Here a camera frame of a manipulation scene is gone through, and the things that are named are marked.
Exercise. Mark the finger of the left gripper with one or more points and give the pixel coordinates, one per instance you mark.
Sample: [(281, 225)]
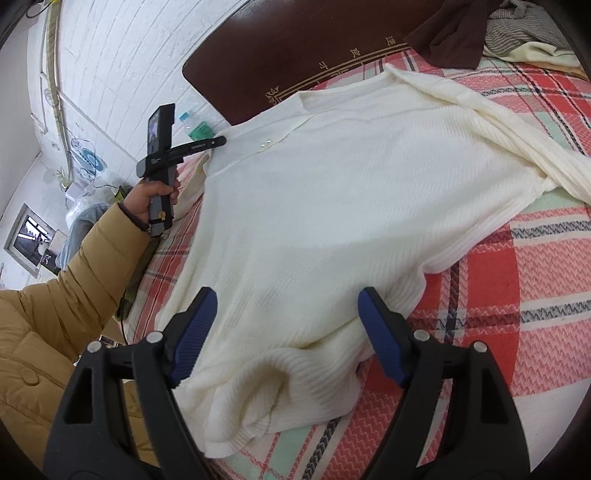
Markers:
[(195, 147)]

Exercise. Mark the black left camera box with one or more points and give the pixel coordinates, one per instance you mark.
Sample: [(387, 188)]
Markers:
[(159, 131)]

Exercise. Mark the pale yellow garment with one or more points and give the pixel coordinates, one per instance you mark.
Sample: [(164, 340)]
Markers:
[(546, 56)]

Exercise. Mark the plaid bed blanket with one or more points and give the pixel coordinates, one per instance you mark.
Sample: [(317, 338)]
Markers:
[(524, 290)]

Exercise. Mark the left tan jacket sleeve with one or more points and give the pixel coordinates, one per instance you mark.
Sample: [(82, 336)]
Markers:
[(46, 326)]

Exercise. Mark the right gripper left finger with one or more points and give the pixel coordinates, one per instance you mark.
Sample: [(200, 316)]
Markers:
[(91, 436)]

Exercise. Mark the window frame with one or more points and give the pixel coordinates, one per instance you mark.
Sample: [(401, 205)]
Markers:
[(28, 239)]

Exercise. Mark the dark brown garment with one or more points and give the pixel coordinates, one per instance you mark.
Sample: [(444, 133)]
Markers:
[(451, 34)]

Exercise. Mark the dark brown wooden headboard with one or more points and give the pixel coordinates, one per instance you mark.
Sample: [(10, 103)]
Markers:
[(269, 50)]

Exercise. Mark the grey striped garment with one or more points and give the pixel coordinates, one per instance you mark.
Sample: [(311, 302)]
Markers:
[(517, 22)]

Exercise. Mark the cream knit sweater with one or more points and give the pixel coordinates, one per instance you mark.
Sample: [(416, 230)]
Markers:
[(374, 184)]

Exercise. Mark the green label water bottle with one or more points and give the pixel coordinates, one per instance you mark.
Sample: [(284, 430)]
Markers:
[(195, 128)]

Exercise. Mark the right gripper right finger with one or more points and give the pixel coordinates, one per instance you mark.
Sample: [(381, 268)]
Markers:
[(483, 437)]

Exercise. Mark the person's left hand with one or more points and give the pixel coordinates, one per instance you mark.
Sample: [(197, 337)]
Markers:
[(137, 202)]

